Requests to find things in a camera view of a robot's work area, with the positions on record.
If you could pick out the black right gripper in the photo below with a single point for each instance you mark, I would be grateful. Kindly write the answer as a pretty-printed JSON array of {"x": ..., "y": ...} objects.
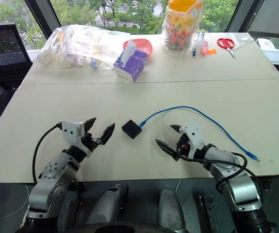
[{"x": 183, "y": 146}]

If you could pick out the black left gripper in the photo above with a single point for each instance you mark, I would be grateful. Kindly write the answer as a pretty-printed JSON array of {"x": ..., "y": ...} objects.
[{"x": 88, "y": 142}]

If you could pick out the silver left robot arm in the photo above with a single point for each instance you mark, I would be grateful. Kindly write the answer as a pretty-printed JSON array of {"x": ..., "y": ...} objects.
[{"x": 54, "y": 177}]

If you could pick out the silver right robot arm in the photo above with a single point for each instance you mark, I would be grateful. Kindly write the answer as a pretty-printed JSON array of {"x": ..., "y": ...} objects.
[{"x": 238, "y": 184}]

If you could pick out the small black square box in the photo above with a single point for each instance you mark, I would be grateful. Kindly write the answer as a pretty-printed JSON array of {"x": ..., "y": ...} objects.
[{"x": 131, "y": 129}]

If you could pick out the grey rounded smooth shape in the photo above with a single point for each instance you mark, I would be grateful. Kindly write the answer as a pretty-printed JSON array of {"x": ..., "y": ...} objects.
[{"x": 169, "y": 208}]

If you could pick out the purple tissue box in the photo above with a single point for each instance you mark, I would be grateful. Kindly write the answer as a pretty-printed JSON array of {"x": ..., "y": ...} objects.
[{"x": 132, "y": 65}]

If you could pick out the black metal bar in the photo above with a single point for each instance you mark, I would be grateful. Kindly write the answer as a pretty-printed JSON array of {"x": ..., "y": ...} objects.
[{"x": 208, "y": 213}]

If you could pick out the clear plastic bag with items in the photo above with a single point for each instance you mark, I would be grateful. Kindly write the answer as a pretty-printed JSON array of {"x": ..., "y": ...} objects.
[{"x": 81, "y": 46}]

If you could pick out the blue pen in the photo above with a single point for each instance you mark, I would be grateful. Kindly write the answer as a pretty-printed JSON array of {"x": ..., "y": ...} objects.
[{"x": 194, "y": 49}]

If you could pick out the pink plastic bowl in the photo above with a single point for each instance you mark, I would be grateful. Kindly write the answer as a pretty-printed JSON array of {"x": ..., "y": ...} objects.
[{"x": 142, "y": 44}]

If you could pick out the orange small toy piece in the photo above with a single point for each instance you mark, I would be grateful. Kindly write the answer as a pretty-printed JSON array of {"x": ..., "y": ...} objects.
[{"x": 212, "y": 51}]

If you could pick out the pink small block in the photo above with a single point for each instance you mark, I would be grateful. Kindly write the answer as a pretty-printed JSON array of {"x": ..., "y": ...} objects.
[{"x": 204, "y": 48}]

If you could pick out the bagged colourful paper cup stack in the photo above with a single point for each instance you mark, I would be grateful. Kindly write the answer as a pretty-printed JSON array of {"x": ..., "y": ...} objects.
[{"x": 181, "y": 26}]

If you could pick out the flat clear plastic bag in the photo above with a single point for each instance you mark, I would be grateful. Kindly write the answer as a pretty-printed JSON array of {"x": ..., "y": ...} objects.
[{"x": 242, "y": 40}]

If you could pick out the black mesh office chair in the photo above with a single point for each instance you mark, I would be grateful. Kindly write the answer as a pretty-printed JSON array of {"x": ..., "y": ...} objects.
[{"x": 3, "y": 53}]

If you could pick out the white box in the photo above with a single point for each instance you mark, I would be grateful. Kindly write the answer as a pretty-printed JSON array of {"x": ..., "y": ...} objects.
[{"x": 265, "y": 43}]

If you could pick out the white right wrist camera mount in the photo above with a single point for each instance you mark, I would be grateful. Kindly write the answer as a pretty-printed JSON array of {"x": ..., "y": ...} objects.
[{"x": 194, "y": 136}]

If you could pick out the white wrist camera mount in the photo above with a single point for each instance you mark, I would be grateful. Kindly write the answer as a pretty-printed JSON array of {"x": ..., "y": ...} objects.
[
  {"x": 71, "y": 132},
  {"x": 194, "y": 136}
]

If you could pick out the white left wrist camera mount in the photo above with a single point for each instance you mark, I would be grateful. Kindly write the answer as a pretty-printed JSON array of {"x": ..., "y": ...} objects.
[{"x": 71, "y": 132}]

